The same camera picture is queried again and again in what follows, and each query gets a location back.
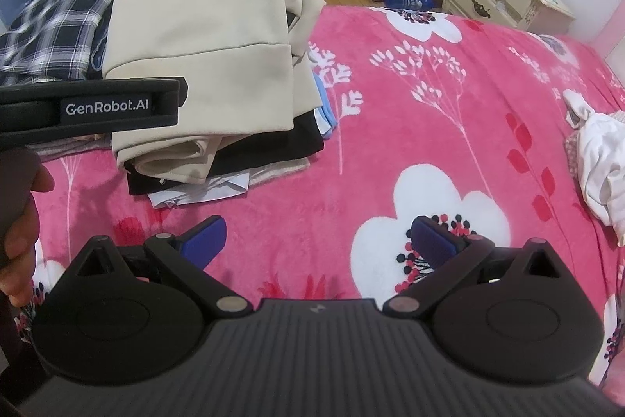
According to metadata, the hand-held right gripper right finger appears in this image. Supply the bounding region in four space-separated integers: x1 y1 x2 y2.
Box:
382 215 562 317

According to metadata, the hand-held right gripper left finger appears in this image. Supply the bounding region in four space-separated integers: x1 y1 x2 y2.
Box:
72 215 252 315

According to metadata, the beige zip jacket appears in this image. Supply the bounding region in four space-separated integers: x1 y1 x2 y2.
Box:
102 0 327 183

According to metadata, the person's left hand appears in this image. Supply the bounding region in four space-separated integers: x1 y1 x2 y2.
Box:
0 163 55 308

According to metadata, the folded white shirt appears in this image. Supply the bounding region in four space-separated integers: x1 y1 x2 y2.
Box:
146 168 252 209

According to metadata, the black white plaid shirt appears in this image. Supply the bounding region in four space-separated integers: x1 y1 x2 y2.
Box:
0 0 125 86

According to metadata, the folded grey garment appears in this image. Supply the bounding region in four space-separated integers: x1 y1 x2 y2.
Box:
249 156 313 188

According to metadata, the folded black garment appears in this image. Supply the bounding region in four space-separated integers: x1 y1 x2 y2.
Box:
124 107 325 197

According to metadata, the pink floral blanket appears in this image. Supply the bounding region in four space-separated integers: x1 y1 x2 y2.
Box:
10 4 625 398

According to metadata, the pink dotted garment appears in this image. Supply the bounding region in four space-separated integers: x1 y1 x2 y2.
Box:
564 136 587 186

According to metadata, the folded light blue garment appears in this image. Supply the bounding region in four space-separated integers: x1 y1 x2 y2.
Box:
312 72 340 139

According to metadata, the white garment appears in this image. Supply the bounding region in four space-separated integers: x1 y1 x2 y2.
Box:
562 89 625 248

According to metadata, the blue plastic water bottle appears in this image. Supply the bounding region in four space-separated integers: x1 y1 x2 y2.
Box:
385 0 435 11

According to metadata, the pink and cream headboard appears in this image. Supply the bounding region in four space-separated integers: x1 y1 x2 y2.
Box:
588 0 625 61

